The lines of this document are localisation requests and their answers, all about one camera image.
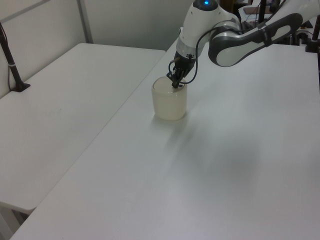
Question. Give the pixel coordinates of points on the beige plastic trash bin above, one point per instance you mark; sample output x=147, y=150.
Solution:
x=170, y=105

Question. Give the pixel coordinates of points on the black camera stand with clamp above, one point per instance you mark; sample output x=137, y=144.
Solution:
x=313, y=37

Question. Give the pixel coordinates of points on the white side table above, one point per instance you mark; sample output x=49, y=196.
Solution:
x=62, y=112

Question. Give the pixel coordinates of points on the black camera pole with base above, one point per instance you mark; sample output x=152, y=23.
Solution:
x=12, y=67

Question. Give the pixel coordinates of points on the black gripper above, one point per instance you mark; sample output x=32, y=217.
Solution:
x=182, y=64

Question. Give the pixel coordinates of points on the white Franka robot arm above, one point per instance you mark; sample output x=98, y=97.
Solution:
x=232, y=42

